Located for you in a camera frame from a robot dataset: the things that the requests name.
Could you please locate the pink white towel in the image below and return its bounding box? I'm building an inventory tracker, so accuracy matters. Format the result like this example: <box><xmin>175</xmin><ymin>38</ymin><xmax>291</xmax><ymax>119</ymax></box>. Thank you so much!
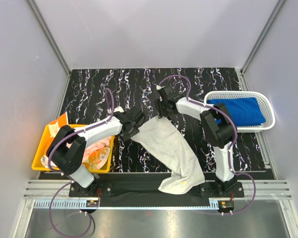
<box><xmin>41</xmin><ymin>121</ymin><xmax>114</xmax><ymax>169</ymax></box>

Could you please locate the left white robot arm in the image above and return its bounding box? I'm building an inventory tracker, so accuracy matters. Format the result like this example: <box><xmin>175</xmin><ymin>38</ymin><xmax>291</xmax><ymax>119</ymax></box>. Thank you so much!
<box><xmin>47</xmin><ymin>107</ymin><xmax>145</xmax><ymax>196</ymax></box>

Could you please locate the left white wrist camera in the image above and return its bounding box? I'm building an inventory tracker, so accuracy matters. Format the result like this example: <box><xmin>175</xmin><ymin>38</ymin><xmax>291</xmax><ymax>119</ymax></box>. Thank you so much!
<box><xmin>113</xmin><ymin>107</ymin><xmax>125</xmax><ymax>114</ymax></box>

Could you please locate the white perforated basket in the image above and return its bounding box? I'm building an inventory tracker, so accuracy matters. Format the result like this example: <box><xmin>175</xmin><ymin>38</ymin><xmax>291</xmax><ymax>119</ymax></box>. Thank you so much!
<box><xmin>204</xmin><ymin>91</ymin><xmax>276</xmax><ymax>133</ymax></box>

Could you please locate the blue towel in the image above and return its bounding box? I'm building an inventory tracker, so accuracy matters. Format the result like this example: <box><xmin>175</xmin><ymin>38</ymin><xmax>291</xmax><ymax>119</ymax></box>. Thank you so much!
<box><xmin>207</xmin><ymin>97</ymin><xmax>266</xmax><ymax>126</ymax></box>

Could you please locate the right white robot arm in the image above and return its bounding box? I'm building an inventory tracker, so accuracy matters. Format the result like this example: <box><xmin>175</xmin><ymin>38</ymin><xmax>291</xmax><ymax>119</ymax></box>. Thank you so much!
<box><xmin>154</xmin><ymin>86</ymin><xmax>237</xmax><ymax>197</ymax></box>

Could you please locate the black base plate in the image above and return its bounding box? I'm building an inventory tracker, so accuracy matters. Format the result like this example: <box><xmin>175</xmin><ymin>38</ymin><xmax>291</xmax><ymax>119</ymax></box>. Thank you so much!
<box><xmin>69</xmin><ymin>173</ymin><xmax>245</xmax><ymax>209</ymax></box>

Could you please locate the orange towel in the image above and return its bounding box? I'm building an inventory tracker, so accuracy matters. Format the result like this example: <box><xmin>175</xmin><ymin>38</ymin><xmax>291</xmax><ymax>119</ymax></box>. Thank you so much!
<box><xmin>44</xmin><ymin>111</ymin><xmax>110</xmax><ymax>172</ymax></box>

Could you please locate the yellow plastic bin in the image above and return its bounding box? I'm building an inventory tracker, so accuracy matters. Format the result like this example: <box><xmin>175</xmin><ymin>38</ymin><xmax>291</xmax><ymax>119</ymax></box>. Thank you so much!
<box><xmin>32</xmin><ymin>124</ymin><xmax>115</xmax><ymax>173</ymax></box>

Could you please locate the cream terry towel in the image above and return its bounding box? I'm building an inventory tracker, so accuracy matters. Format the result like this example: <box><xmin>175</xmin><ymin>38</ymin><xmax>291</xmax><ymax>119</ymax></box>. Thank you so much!
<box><xmin>132</xmin><ymin>116</ymin><xmax>205</xmax><ymax>195</ymax></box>

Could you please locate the white slotted cable duct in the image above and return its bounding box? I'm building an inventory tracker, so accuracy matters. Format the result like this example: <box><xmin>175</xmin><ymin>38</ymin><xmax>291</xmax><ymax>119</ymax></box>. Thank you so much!
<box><xmin>34</xmin><ymin>199</ymin><xmax>99</xmax><ymax>209</ymax></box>

